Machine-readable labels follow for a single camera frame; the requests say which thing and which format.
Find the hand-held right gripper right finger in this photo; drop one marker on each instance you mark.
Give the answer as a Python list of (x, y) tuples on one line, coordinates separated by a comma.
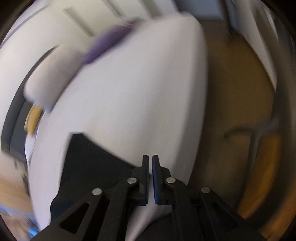
[(155, 180)]

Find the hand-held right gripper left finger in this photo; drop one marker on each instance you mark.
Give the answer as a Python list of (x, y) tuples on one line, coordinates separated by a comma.
[(145, 176)]

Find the dark denim pants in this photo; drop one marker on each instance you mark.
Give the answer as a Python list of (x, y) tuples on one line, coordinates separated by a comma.
[(92, 166)]

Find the white bed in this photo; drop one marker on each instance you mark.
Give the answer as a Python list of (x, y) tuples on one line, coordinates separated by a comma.
[(138, 92)]

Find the yellow object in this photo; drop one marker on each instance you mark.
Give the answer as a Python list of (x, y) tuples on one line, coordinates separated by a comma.
[(33, 118)]

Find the white pillow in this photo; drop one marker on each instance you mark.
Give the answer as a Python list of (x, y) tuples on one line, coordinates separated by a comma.
[(53, 76)]

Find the purple cloth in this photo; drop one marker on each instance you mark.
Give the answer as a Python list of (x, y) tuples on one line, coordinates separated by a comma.
[(106, 42)]

